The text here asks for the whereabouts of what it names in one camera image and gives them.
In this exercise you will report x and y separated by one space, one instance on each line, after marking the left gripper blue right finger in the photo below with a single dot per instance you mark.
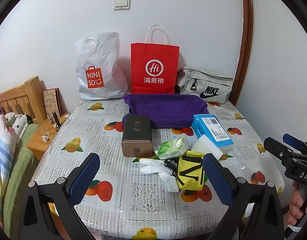
221 179

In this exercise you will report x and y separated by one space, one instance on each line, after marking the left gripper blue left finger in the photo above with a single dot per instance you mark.
80 178

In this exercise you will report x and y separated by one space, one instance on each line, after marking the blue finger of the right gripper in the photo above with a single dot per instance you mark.
293 141
276 148

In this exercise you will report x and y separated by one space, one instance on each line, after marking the white sponge block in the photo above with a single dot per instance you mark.
206 145

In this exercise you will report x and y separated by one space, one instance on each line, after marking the green tissue pack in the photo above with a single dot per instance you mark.
173 148

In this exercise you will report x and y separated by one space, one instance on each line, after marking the white gloves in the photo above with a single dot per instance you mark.
155 166

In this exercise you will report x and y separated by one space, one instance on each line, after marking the person's right hand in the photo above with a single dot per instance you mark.
296 202

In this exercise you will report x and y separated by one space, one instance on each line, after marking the blue tissue box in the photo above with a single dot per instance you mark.
208 124

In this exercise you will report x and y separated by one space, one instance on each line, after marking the wooden nightstand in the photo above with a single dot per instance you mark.
42 138

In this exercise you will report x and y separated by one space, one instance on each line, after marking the striped bedding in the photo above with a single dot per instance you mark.
7 151

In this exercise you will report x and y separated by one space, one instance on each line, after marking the spotted plush toy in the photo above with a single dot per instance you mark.
18 124

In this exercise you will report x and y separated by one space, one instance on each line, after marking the purple towel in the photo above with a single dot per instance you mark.
166 110

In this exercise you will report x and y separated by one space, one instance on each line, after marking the grey Nike waist bag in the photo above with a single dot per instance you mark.
208 85

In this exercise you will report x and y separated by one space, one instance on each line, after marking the patterned book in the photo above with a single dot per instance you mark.
51 103

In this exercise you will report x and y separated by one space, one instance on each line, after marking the wooden bed headboard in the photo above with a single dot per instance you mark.
25 99

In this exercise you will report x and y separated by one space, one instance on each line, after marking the white Miniso plastic bag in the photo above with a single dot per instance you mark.
97 71

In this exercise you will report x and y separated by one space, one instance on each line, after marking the red Haidilao paper bag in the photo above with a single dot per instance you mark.
153 67

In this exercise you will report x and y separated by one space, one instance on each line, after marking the brown wooden door frame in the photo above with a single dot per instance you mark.
245 49

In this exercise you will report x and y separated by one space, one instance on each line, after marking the white wall switch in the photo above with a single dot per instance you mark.
121 5

